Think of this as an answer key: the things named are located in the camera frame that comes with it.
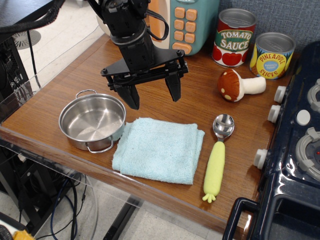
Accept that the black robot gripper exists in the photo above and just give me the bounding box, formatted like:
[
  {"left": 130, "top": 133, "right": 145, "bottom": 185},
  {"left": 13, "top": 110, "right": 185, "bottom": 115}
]
[{"left": 101, "top": 31, "right": 188, "bottom": 110}]

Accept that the light blue rag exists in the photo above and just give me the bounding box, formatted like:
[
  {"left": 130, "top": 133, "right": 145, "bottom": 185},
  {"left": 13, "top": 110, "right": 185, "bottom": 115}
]
[{"left": 112, "top": 118, "right": 205, "bottom": 185}]

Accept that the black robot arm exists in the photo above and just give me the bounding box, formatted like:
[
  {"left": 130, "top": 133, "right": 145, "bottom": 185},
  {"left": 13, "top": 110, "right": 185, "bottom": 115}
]
[{"left": 89, "top": 0, "right": 189, "bottom": 110}]

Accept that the teal toy microwave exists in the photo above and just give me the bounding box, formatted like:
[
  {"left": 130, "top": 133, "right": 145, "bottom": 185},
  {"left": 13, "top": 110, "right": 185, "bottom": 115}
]
[{"left": 101, "top": 0, "right": 220, "bottom": 55}]

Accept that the stainless steel pot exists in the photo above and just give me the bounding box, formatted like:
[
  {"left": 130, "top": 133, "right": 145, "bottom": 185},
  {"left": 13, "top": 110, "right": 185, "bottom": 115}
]
[{"left": 58, "top": 89, "right": 127, "bottom": 154}]

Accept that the plush brown mushroom toy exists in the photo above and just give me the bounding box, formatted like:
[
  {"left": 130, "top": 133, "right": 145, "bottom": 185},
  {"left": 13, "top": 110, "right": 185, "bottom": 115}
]
[{"left": 217, "top": 69, "right": 267, "bottom": 102}]

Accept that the tomato sauce can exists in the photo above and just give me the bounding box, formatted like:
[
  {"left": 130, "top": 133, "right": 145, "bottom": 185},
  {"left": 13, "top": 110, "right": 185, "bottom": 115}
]
[{"left": 212, "top": 8, "right": 258, "bottom": 67}]

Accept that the pineapple slices can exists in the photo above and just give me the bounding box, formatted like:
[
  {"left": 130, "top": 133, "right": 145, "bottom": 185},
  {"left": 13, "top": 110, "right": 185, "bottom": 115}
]
[{"left": 249, "top": 32, "right": 296, "bottom": 80}]

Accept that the black computer tower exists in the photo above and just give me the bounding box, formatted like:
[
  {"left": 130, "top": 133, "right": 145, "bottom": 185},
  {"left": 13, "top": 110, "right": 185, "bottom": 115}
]
[{"left": 0, "top": 37, "right": 32, "bottom": 103}]

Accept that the black table leg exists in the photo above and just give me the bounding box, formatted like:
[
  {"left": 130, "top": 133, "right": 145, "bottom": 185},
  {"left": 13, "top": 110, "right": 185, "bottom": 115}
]
[{"left": 103, "top": 203, "right": 137, "bottom": 240}]

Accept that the dark blue toy stove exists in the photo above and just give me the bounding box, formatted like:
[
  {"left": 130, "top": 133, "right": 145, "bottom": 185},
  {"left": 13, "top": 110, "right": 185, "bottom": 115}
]
[{"left": 223, "top": 41, "right": 320, "bottom": 240}]

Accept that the spoon with yellow-green handle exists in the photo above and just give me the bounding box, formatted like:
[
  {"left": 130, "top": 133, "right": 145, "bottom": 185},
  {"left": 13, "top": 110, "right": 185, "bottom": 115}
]
[{"left": 202, "top": 113, "right": 235, "bottom": 204}]

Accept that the black braided cable bundle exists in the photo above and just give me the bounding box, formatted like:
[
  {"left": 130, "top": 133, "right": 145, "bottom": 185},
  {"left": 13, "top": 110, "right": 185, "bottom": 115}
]
[{"left": 0, "top": 0, "right": 66, "bottom": 35}]

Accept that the blue floor cable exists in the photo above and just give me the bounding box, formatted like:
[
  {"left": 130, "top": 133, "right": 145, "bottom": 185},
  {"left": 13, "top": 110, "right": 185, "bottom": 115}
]
[{"left": 49, "top": 177, "right": 79, "bottom": 240}]

